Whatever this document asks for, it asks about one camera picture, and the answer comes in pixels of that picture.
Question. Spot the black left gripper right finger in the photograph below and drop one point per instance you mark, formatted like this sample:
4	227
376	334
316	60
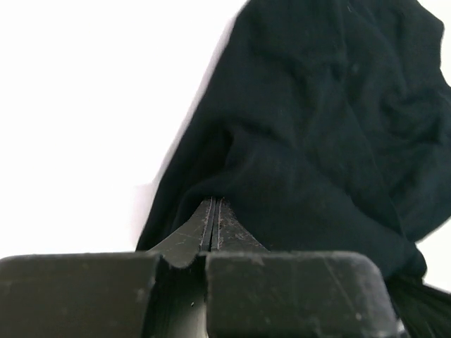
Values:
228	234

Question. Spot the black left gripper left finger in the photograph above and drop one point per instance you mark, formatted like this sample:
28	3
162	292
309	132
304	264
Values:
182	246

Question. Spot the black t-shirt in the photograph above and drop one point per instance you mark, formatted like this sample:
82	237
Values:
326	126

